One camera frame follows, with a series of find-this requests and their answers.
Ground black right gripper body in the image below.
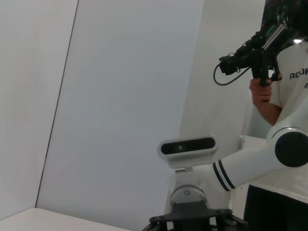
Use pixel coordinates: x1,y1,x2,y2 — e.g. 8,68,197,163
141,201,250,231

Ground person's bare forearm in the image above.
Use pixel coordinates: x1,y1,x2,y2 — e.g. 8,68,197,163
252,96,282,126

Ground person's bare hand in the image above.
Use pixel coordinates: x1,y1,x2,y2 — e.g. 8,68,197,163
249,77,273,106

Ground black trousers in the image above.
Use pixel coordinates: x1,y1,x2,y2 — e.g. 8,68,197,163
243,184,308,231

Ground person's dark-haired head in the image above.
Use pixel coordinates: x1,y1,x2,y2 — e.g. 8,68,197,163
288,0,308,41

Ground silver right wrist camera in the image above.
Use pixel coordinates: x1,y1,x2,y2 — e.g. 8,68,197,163
157,135,217,173

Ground dark controller cable loop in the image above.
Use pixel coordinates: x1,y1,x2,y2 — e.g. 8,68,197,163
213,63,251,86

